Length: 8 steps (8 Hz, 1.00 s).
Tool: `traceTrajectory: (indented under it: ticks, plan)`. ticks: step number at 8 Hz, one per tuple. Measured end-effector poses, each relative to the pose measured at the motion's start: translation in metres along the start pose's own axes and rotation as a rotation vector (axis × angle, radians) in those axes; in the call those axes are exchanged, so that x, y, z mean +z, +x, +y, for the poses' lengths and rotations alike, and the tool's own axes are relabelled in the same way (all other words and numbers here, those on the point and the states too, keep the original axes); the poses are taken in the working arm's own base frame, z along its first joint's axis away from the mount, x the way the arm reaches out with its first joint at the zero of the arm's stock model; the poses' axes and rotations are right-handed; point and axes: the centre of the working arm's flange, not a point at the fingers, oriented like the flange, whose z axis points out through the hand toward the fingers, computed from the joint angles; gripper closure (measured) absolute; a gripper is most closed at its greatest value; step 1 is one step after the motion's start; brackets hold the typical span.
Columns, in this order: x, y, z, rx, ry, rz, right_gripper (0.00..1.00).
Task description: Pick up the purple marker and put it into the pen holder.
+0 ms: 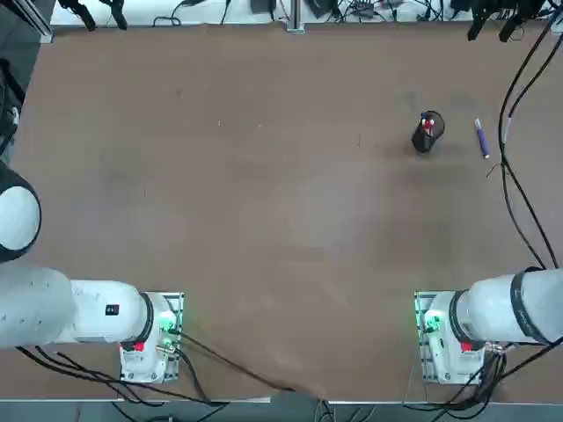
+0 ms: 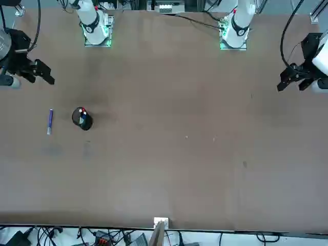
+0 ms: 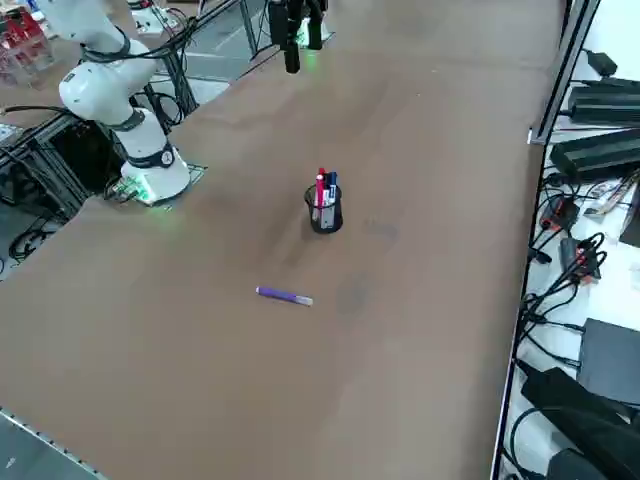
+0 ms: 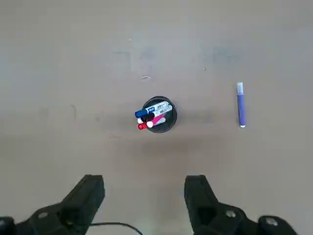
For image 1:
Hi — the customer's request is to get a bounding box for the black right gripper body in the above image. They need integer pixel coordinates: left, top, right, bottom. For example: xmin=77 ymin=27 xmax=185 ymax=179
xmin=474 ymin=0 xmax=531 ymax=19

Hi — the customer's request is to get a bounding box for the purple marker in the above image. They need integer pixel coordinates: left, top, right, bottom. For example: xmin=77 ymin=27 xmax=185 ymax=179
xmin=473 ymin=117 xmax=491 ymax=160

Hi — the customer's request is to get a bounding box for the black mesh pen holder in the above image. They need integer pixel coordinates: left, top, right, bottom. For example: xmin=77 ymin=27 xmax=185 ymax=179
xmin=411 ymin=110 xmax=446 ymax=155

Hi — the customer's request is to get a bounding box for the black flat device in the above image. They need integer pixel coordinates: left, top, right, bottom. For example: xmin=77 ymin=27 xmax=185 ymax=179
xmin=306 ymin=0 xmax=340 ymax=19

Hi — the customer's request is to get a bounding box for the aluminium frame profile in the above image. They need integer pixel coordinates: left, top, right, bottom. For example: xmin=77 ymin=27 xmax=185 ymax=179
xmin=15 ymin=0 xmax=55 ymax=45

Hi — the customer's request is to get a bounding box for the black looped cable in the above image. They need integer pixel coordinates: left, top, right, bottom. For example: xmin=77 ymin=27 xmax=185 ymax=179
xmin=152 ymin=0 xmax=204 ymax=28

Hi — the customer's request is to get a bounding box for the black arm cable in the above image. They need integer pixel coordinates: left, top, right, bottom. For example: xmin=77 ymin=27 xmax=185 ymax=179
xmin=497 ymin=17 xmax=559 ymax=270

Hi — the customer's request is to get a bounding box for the black cable with white tag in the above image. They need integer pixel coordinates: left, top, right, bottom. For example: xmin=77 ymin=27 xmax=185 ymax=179
xmin=498 ymin=17 xmax=563 ymax=270
xmin=0 ymin=56 xmax=26 ymax=155

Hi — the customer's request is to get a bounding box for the aluminium camera post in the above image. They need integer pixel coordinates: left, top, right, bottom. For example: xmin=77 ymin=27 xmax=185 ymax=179
xmin=285 ymin=0 xmax=307 ymax=34

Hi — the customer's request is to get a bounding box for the long dark cable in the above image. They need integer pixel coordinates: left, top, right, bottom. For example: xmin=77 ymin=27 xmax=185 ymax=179
xmin=173 ymin=330 xmax=329 ymax=402

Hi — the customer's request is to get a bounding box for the black base cable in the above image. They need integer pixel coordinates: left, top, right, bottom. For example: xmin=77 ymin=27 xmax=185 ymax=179
xmin=173 ymin=349 xmax=212 ymax=404
xmin=15 ymin=346 xmax=230 ymax=405
xmin=402 ymin=340 xmax=563 ymax=412

